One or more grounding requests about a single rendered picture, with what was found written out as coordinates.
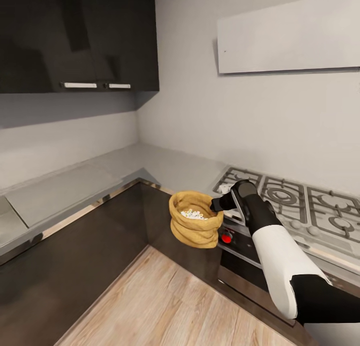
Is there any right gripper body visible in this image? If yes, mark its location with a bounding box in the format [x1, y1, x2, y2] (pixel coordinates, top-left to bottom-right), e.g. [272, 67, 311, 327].
[211, 194, 237, 212]

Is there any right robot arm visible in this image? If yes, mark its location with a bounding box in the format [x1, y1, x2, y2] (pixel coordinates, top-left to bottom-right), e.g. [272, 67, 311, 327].
[211, 179, 360, 346]

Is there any popcorn bag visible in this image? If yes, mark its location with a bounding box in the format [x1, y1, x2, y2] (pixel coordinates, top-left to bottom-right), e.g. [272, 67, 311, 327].
[169, 190, 224, 248]

